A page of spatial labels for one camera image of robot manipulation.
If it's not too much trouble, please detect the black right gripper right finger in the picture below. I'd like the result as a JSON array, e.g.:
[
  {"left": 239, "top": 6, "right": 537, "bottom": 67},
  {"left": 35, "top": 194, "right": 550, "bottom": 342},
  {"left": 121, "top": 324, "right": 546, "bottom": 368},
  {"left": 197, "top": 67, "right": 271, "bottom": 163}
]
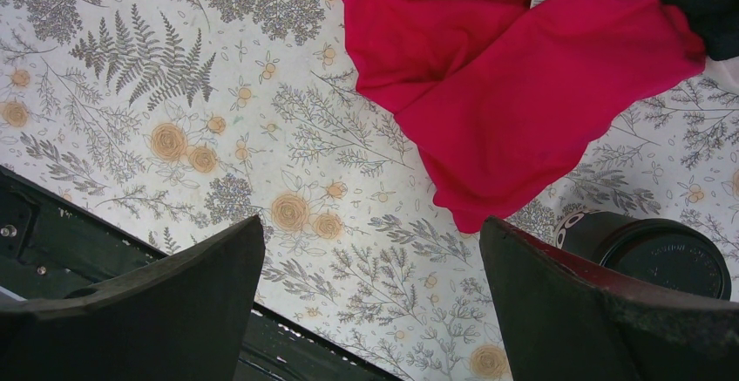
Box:
[{"left": 479, "top": 217, "right": 738, "bottom": 380}]

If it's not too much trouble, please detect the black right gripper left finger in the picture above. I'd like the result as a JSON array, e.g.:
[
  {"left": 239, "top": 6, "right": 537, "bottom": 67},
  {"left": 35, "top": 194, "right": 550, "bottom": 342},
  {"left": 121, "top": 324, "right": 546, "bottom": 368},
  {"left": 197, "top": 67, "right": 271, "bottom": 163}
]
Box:
[{"left": 1, "top": 216, "right": 265, "bottom": 380}]

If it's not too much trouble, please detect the black plastic cup lid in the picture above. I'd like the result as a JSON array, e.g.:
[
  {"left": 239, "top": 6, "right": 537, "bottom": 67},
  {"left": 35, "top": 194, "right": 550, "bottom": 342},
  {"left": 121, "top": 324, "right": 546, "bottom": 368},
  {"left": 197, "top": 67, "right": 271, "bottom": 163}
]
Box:
[{"left": 599, "top": 219, "right": 732, "bottom": 300}]

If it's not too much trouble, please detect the black paper coffee cup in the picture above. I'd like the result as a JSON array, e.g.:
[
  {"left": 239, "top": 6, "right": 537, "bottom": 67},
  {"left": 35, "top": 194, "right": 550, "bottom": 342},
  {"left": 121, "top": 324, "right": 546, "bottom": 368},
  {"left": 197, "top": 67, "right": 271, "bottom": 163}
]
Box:
[{"left": 554, "top": 209, "right": 637, "bottom": 263}]

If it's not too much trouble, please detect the floral table mat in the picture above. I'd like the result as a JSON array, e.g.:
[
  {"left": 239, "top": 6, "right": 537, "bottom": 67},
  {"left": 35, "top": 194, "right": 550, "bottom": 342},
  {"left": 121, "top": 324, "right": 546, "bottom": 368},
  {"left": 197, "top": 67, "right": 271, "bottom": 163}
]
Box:
[{"left": 1, "top": 0, "right": 738, "bottom": 380}]

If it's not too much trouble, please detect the red cloth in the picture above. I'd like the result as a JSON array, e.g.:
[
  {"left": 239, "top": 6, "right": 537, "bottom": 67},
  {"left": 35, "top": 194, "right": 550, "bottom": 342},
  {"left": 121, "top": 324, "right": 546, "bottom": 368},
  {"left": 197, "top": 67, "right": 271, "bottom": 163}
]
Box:
[{"left": 341, "top": 0, "right": 705, "bottom": 233}]

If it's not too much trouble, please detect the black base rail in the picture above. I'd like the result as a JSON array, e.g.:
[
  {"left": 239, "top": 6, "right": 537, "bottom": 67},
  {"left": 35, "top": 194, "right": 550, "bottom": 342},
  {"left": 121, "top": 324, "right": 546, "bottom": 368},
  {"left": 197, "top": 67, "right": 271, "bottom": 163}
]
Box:
[{"left": 1, "top": 167, "right": 394, "bottom": 380}]

